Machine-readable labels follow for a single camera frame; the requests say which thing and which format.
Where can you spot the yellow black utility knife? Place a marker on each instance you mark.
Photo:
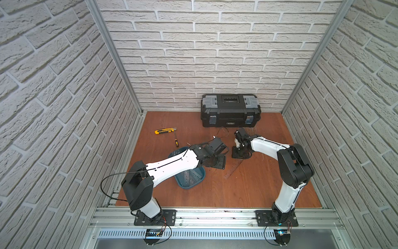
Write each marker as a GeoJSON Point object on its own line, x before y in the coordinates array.
{"type": "Point", "coordinates": [166, 130]}

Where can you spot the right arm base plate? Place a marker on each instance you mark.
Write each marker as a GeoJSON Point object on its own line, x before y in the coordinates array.
{"type": "Point", "coordinates": [270, 218]}

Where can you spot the black plastic toolbox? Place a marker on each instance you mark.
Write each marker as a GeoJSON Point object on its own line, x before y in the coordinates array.
{"type": "Point", "coordinates": [230, 110]}

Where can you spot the controller board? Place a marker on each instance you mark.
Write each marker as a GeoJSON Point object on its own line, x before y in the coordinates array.
{"type": "Point", "coordinates": [153, 236]}
{"type": "Point", "coordinates": [282, 237]}

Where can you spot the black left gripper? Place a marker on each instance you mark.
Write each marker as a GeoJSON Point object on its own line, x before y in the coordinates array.
{"type": "Point", "coordinates": [216, 158]}

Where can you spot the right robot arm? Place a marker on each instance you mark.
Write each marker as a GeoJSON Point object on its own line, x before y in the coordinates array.
{"type": "Point", "coordinates": [295, 169]}

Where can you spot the right controller board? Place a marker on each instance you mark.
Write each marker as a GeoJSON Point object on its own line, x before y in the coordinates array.
{"type": "Point", "coordinates": [282, 237]}

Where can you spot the small black yellow screwdriver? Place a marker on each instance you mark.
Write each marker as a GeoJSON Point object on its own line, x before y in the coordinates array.
{"type": "Point", "coordinates": [176, 140]}

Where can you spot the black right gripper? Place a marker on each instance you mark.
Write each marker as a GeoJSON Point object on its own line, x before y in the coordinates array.
{"type": "Point", "coordinates": [234, 154]}

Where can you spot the aluminium front rail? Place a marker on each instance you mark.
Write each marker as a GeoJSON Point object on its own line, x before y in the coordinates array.
{"type": "Point", "coordinates": [219, 218]}

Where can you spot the clear stencil ruler with holes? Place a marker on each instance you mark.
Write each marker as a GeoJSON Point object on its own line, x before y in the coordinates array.
{"type": "Point", "coordinates": [232, 168]}

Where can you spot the teal plastic storage box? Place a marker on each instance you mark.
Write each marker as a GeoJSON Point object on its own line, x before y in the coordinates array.
{"type": "Point", "coordinates": [199, 173]}

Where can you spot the left controller board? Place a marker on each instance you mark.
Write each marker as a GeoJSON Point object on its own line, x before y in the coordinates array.
{"type": "Point", "coordinates": [153, 236]}

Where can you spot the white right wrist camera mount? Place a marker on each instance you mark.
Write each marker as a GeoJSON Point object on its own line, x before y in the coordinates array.
{"type": "Point", "coordinates": [238, 142]}

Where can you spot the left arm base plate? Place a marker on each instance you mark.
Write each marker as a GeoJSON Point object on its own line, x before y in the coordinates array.
{"type": "Point", "coordinates": [167, 216]}

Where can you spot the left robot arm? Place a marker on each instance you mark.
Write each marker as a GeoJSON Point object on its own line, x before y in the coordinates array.
{"type": "Point", "coordinates": [139, 182]}

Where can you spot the clear stencil ruler with triangles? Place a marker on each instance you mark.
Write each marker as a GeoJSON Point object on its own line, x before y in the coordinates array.
{"type": "Point", "coordinates": [188, 179]}

